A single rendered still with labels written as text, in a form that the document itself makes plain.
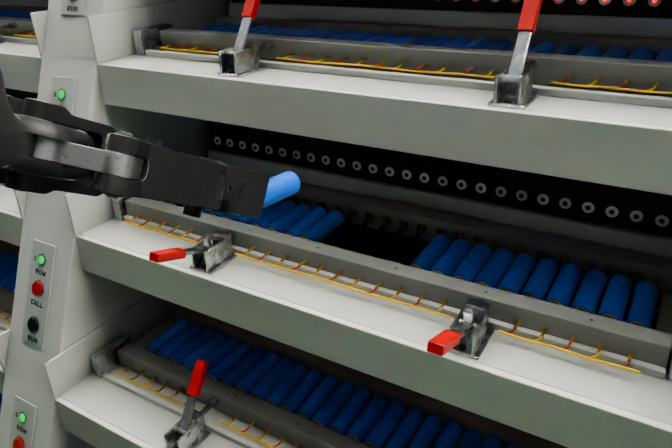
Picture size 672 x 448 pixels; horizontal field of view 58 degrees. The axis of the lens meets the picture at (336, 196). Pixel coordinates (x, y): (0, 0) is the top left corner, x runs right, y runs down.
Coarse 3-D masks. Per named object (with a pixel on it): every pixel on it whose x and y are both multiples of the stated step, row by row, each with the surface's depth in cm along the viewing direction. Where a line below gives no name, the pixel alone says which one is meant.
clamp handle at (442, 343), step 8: (464, 312) 47; (472, 312) 46; (464, 320) 47; (472, 320) 47; (456, 328) 45; (464, 328) 46; (472, 328) 47; (440, 336) 42; (448, 336) 43; (456, 336) 43; (432, 344) 41; (440, 344) 41; (448, 344) 42; (456, 344) 43; (432, 352) 41; (440, 352) 41
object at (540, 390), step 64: (384, 192) 67; (128, 256) 64; (256, 320) 57; (320, 320) 52; (384, 320) 51; (448, 320) 51; (448, 384) 48; (512, 384) 44; (576, 384) 43; (640, 384) 43
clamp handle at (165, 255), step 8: (208, 240) 59; (176, 248) 57; (192, 248) 58; (200, 248) 59; (208, 248) 59; (152, 256) 54; (160, 256) 54; (168, 256) 55; (176, 256) 56; (184, 256) 57
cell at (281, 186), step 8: (280, 176) 45; (288, 176) 45; (296, 176) 46; (272, 184) 44; (280, 184) 44; (288, 184) 45; (296, 184) 46; (272, 192) 43; (280, 192) 44; (288, 192) 45; (296, 192) 46; (264, 200) 43; (272, 200) 44; (240, 216) 42
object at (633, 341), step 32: (160, 224) 67; (192, 224) 65; (224, 224) 63; (288, 256) 59; (320, 256) 57; (352, 256) 56; (352, 288) 54; (416, 288) 53; (448, 288) 51; (480, 288) 51; (512, 320) 49; (544, 320) 47; (576, 320) 46; (608, 320) 46; (640, 352) 44
